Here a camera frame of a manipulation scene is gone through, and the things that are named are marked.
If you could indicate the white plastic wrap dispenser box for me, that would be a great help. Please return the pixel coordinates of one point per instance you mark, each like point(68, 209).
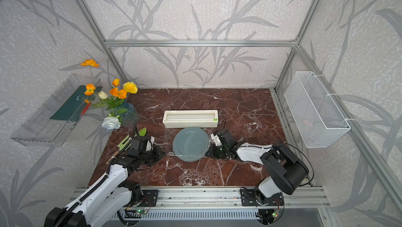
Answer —
point(190, 118)

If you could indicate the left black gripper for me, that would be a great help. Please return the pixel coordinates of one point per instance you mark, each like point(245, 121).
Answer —
point(157, 150)

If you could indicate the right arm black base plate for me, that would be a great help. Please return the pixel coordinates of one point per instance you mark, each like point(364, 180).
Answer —
point(251, 197)

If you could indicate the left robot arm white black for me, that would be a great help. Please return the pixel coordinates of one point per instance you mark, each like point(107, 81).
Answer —
point(113, 190)

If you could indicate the red pen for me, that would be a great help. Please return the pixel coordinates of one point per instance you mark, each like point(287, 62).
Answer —
point(85, 108)

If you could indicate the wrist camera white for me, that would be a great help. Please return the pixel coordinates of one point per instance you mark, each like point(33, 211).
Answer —
point(216, 140)
point(150, 142)

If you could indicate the left green circuit board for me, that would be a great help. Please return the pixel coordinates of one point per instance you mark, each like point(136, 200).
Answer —
point(136, 212)

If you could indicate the grey-green round plate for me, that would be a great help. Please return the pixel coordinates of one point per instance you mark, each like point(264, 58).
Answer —
point(191, 144)

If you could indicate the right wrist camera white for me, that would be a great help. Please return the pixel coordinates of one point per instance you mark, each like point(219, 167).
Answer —
point(216, 140)

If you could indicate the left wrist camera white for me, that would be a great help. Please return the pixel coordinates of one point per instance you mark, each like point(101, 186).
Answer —
point(150, 142)

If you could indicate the clear acrylic wall shelf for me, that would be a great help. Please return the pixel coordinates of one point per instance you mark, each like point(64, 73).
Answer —
point(39, 129)

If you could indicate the right small circuit board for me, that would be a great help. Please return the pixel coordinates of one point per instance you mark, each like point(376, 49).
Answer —
point(276, 213)

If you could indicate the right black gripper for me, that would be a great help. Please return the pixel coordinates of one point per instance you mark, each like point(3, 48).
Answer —
point(211, 149)

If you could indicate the white wire mesh basket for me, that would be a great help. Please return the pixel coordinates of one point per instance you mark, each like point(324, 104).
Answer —
point(317, 117)

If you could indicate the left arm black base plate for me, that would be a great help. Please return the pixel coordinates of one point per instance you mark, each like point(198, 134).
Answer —
point(147, 197)

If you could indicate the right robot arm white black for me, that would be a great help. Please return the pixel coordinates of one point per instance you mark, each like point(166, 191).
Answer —
point(286, 170)

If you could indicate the flower bouquet in glass vase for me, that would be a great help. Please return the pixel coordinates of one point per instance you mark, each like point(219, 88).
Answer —
point(120, 112)

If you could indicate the green garden trowel yellow handle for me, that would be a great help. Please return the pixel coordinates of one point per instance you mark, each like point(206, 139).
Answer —
point(142, 132)

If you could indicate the dark green notebook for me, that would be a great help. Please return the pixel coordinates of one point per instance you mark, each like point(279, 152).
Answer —
point(71, 110)

